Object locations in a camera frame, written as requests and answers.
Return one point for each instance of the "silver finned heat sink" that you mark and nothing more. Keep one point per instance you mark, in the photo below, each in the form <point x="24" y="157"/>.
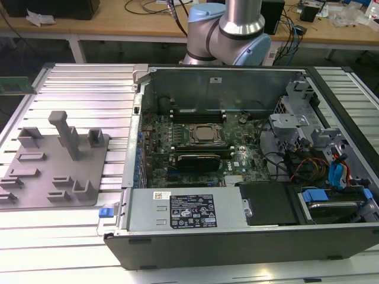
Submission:
<point x="235" y="180"/>

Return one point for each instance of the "round coin battery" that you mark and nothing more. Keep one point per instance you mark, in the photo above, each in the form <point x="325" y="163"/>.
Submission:
<point x="243" y="119"/>

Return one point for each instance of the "black RAM slot row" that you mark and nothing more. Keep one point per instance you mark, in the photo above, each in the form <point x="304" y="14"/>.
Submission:
<point x="198" y="116"/>

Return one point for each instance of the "green RAM stick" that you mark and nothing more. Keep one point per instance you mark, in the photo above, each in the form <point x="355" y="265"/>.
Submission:
<point x="14" y="85"/>

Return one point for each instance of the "blue plastic case latch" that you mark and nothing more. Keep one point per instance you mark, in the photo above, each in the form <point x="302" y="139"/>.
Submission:
<point x="106" y="213"/>

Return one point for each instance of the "black plastic shroud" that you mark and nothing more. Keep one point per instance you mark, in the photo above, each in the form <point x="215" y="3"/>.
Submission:
<point x="266" y="204"/>

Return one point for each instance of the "black open PC case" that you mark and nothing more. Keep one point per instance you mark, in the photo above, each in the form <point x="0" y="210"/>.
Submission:
<point x="207" y="248"/>

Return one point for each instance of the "silver power supply unit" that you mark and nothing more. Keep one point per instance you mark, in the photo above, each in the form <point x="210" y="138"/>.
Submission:
<point x="148" y="213"/>

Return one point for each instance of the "green motherboard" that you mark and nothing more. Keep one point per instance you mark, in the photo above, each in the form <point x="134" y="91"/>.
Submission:
<point x="251" y="154"/>

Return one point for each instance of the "small black box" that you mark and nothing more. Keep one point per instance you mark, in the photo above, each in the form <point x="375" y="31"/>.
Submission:
<point x="301" y="30"/>

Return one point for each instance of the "clear plastic bags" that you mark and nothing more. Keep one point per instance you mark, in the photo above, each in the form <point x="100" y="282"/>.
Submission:
<point x="345" y="17"/>

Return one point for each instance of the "large black box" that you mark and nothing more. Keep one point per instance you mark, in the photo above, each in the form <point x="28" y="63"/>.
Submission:
<point x="44" y="9"/>

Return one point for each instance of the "silver CPU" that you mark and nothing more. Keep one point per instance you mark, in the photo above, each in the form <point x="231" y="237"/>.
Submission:
<point x="206" y="133"/>

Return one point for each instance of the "grey metal drive cage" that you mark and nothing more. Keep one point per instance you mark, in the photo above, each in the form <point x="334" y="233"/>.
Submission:
<point x="288" y="121"/>

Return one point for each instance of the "tall black box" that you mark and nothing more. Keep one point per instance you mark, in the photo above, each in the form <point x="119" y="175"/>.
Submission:
<point x="274" y="17"/>

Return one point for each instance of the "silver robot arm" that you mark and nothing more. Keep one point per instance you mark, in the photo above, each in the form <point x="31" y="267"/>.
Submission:
<point x="237" y="23"/>

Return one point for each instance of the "grey case corner latch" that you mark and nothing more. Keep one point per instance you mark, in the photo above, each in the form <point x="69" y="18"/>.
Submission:
<point x="139" y="72"/>

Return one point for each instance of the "grey plastic parts rack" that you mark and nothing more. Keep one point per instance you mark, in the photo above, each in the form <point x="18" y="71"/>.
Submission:
<point x="59" y="165"/>

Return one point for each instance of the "white crumpled paper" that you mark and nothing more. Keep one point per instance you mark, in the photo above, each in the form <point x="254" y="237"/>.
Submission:
<point x="40" y="19"/>

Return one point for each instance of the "hard disk blue carrier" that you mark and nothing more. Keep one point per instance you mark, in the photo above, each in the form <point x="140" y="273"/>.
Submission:
<point x="314" y="196"/>

